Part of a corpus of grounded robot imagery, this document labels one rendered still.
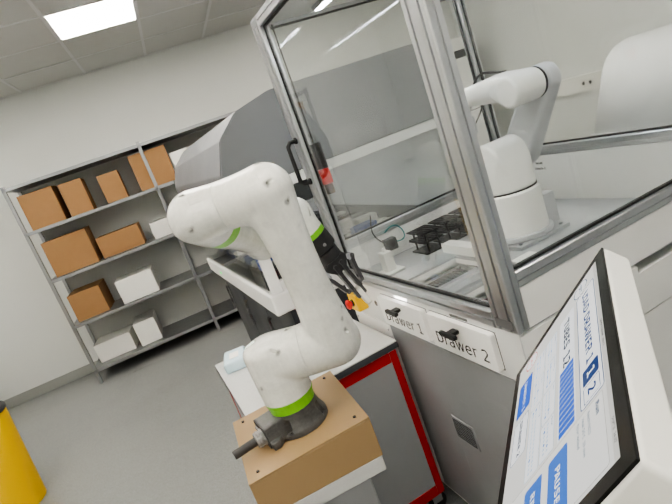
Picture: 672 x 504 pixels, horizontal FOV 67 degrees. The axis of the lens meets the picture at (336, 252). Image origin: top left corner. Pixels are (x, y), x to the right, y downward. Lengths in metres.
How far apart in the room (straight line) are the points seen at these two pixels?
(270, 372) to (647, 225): 1.05
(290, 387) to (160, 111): 4.69
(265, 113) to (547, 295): 1.51
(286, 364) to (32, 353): 4.99
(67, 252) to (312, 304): 4.33
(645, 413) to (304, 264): 0.74
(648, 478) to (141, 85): 5.54
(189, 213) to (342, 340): 0.45
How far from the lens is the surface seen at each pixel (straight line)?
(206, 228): 1.11
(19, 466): 3.85
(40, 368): 6.12
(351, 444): 1.30
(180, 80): 5.77
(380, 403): 1.92
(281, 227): 1.08
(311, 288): 1.15
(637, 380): 0.64
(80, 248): 5.33
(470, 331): 1.41
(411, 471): 2.11
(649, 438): 0.56
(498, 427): 1.62
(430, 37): 1.15
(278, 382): 1.27
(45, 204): 5.34
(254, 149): 2.34
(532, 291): 1.29
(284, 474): 1.29
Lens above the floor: 1.54
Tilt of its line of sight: 13 degrees down
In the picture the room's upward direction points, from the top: 20 degrees counter-clockwise
